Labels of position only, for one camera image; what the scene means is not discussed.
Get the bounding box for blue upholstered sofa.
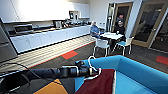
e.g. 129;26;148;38
74;54;168;94

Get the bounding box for white upper kitchen cabinets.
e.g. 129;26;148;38
0;0;92;23

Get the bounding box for person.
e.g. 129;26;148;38
116;13;125;22
89;20;102;39
114;19;127;37

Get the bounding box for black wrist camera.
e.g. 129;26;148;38
74;59;89;68

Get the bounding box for black coffee machine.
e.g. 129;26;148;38
68;9;81;22

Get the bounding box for white square meeting table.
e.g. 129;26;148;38
99;31;125;41

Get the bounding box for white chair blue seat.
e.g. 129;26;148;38
113;36;135;57

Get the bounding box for white kitchen cabinets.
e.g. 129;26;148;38
0;0;92;23
9;25;92;55

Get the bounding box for white lower kitchen cabinets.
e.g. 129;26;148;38
9;25;92;55

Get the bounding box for black microwave oven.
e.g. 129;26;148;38
12;23;35;35

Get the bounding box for wooden framed glass door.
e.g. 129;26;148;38
131;1;168;48
111;1;134;32

